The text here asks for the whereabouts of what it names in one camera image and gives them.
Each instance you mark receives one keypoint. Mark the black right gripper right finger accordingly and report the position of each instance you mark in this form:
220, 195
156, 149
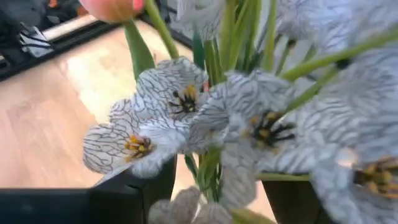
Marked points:
289, 205

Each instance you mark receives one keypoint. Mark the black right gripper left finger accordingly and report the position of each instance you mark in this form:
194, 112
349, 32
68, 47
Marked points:
77, 207

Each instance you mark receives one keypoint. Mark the white veined artificial flower bunch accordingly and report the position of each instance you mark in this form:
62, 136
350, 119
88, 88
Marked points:
242, 124

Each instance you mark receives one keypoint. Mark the bright pink artificial tulip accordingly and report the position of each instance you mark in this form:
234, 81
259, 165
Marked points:
109, 9

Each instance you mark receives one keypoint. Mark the black metal table frame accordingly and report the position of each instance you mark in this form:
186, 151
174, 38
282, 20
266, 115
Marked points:
62, 46

